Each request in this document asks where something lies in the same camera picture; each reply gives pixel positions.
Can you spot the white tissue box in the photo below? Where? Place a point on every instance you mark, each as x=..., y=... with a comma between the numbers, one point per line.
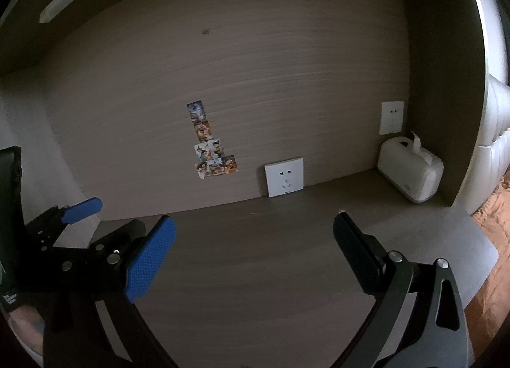
x=406, y=174

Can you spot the white tissue sheet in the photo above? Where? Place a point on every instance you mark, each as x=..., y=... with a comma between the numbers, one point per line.
x=417, y=144

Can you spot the cluster of cartoon stickers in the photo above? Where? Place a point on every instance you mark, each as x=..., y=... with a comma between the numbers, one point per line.
x=207, y=148

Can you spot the orange blanket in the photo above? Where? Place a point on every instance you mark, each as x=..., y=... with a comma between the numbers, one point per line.
x=496, y=216

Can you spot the white wall socket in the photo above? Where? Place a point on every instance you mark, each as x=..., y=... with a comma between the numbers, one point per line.
x=283, y=177
x=391, y=117

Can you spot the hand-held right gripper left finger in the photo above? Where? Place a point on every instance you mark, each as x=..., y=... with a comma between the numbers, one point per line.
x=151, y=260

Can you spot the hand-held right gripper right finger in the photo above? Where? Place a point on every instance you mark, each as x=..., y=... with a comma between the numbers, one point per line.
x=354, y=248

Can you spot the white padded headboard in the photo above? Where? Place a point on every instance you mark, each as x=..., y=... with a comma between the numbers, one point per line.
x=496, y=133

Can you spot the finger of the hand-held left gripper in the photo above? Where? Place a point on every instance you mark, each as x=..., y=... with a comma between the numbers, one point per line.
x=81, y=208
x=115, y=242

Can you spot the person's left forearm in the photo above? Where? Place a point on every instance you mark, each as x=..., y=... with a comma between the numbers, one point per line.
x=26, y=328

